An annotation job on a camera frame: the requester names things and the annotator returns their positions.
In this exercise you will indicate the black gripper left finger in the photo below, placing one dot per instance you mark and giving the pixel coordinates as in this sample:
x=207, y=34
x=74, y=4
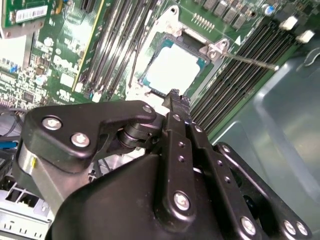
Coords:
x=75, y=125

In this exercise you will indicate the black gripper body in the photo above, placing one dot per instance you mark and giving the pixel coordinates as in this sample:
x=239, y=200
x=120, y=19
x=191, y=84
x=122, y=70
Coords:
x=112, y=205

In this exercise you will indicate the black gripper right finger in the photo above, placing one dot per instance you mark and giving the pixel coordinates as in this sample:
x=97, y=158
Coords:
x=212, y=165

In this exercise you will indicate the metal locking lever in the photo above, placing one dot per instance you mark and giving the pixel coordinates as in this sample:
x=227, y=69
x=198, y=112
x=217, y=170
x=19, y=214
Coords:
x=133, y=62
x=250, y=60

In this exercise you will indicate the CPU with silver top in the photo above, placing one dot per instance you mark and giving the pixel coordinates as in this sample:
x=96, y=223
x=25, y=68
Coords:
x=175, y=67

